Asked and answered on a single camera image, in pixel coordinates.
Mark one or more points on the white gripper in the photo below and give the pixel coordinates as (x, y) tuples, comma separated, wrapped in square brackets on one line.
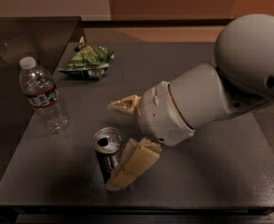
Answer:
[(159, 116)]

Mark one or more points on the silver redbull can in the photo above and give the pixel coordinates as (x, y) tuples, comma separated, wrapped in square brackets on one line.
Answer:
[(108, 144)]

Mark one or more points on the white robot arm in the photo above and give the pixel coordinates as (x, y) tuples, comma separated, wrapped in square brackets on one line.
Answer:
[(241, 80)]

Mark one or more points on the green chip bag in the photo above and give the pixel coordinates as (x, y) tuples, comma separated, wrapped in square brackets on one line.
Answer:
[(89, 62)]

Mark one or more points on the clear plastic water bottle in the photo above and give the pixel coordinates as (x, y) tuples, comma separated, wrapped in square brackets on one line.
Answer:
[(41, 92)]

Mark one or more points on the dark glass side table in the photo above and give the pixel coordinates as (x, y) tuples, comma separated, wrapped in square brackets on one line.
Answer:
[(43, 38)]

